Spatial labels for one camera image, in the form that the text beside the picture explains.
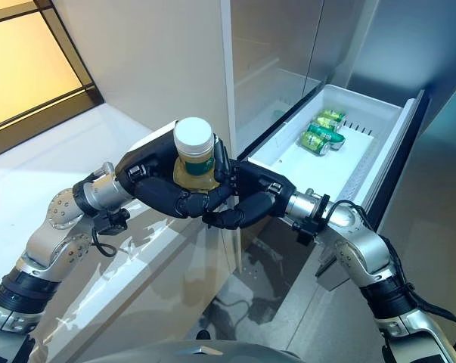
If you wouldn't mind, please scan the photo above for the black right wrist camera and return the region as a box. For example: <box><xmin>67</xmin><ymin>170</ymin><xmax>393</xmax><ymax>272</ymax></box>
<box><xmin>293</xmin><ymin>194</ymin><xmax>330</xmax><ymax>246</ymax></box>

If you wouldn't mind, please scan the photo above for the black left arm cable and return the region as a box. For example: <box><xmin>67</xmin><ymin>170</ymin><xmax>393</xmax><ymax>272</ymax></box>
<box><xmin>90</xmin><ymin>225</ymin><xmax>118</xmax><ymax>259</ymax></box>

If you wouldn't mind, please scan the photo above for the yellow tea bottle white cap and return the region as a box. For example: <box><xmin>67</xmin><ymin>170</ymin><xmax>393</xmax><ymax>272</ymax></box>
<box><xmin>172</xmin><ymin>116</ymin><xmax>222</xmax><ymax>192</ymax></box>

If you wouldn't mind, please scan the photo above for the white counter cabinet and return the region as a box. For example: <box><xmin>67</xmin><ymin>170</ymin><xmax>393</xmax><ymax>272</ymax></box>
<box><xmin>0</xmin><ymin>101</ymin><xmax>237</xmax><ymax>363</ymax></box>

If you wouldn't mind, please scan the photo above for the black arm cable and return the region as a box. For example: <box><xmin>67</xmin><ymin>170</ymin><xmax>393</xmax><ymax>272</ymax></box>
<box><xmin>324</xmin><ymin>199</ymin><xmax>456</xmax><ymax>353</ymax></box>
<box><xmin>90</xmin><ymin>225</ymin><xmax>118</xmax><ymax>259</ymax></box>

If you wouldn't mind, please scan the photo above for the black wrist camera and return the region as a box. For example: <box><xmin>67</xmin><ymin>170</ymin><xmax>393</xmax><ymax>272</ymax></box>
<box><xmin>93</xmin><ymin>207</ymin><xmax>131</xmax><ymax>234</ymax></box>
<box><xmin>293</xmin><ymin>194</ymin><xmax>330</xmax><ymax>246</ymax></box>

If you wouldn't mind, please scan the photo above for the white fridge drawer steel front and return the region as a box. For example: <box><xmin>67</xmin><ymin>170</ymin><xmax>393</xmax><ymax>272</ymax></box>
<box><xmin>236</xmin><ymin>83</ymin><xmax>432</xmax><ymax>293</ymax></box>

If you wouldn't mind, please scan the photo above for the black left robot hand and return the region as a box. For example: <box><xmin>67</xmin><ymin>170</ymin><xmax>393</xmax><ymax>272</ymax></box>
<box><xmin>113</xmin><ymin>119</ymin><xmax>239</xmax><ymax>221</ymax></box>

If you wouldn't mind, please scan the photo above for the black window frame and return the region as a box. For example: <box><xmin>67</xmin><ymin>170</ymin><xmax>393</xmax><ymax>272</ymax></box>
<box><xmin>0</xmin><ymin>0</ymin><xmax>104</xmax><ymax>163</ymax></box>

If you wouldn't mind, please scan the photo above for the teal green drink can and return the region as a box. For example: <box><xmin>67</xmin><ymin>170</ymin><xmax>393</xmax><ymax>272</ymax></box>
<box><xmin>307</xmin><ymin>122</ymin><xmax>346</xmax><ymax>150</ymax></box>

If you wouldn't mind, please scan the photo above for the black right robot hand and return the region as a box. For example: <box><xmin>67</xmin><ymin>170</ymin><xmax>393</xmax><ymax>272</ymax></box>
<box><xmin>203</xmin><ymin>161</ymin><xmax>295</xmax><ymax>231</ymax></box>

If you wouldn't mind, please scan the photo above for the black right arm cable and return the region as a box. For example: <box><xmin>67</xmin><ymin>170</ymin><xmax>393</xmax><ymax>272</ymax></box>
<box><xmin>324</xmin><ymin>199</ymin><xmax>456</xmax><ymax>353</ymax></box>

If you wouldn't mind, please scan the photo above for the grey robot torso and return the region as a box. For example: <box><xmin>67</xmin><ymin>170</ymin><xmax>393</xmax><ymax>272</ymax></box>
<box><xmin>173</xmin><ymin>337</ymin><xmax>301</xmax><ymax>363</ymax></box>

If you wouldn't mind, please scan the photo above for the stainless steel fridge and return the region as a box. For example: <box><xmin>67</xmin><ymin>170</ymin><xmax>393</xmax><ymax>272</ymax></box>
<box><xmin>227</xmin><ymin>0</ymin><xmax>456</xmax><ymax>363</ymax></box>

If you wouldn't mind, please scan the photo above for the white tall cabinet panel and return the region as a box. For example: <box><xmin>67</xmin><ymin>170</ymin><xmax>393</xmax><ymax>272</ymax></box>
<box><xmin>51</xmin><ymin>0</ymin><xmax>244</xmax><ymax>274</ymax></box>

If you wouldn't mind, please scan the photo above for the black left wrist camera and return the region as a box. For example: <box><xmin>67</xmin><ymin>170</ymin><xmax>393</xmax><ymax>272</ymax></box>
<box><xmin>93</xmin><ymin>207</ymin><xmax>131</xmax><ymax>234</ymax></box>

